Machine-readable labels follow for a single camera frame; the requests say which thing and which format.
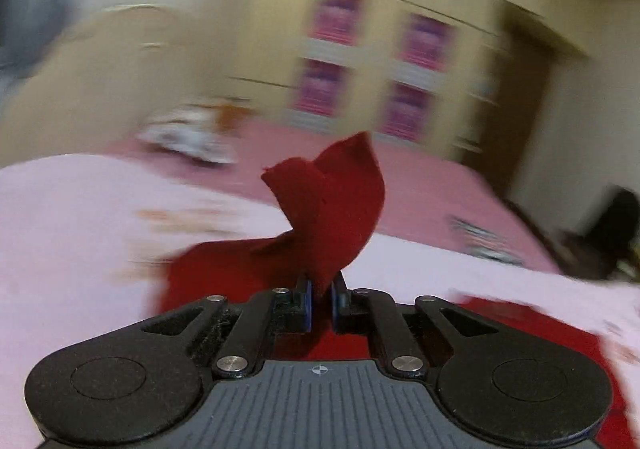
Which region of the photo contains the red sequinned sweater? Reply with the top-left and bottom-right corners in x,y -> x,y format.
156,133 -> 636,448

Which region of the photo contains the striped folded cloth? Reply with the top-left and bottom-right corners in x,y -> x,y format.
448,216 -> 524,266

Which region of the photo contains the pink mattress cover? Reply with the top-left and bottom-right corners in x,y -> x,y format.
106,120 -> 559,273

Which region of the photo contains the orange striped pillow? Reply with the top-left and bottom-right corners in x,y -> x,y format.
213,98 -> 256,135

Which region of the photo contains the floral white bed sheet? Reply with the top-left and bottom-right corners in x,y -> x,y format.
1,154 -> 639,448

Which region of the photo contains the lower right purple poster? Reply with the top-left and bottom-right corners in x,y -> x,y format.
381,83 -> 432,143

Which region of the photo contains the purple poster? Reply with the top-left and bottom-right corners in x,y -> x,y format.
381,83 -> 432,143
294,59 -> 348,117
309,0 -> 363,46
399,14 -> 454,71

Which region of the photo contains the lower left purple poster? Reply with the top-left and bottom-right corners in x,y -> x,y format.
294,59 -> 348,117

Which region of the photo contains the black chair with garment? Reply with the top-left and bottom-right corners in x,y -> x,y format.
560,186 -> 639,281

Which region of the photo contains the cream wardrobe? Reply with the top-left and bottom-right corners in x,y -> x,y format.
202,0 -> 498,159

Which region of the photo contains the upper right purple poster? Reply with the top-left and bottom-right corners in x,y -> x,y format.
399,14 -> 454,71

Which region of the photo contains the cream curved headboard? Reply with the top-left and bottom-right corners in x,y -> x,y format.
1,4 -> 198,165

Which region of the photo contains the brown wooden door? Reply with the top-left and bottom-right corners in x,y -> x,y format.
462,22 -> 556,199

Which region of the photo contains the upper left purple poster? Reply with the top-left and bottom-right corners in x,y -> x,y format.
309,0 -> 363,46

